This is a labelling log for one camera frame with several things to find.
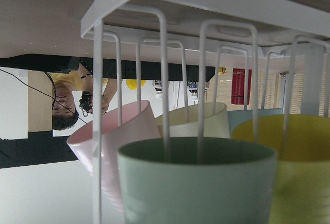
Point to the cream white plastic cup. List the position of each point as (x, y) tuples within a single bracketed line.
[(215, 121)]

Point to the yellow plastic cup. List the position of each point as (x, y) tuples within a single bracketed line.
[(301, 193)]

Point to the green plastic cup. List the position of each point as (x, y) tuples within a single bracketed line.
[(233, 184)]

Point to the white wire cup rack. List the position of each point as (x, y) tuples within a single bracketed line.
[(309, 21)]

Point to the seated person yellow shirt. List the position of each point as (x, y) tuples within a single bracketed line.
[(66, 87)]

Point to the yellow lemon squeezer ball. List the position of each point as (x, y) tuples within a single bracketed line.
[(132, 84)]

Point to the red cylinder can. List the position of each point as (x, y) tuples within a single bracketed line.
[(238, 81)]

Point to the pink plastic cup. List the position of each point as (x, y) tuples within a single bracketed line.
[(136, 126)]

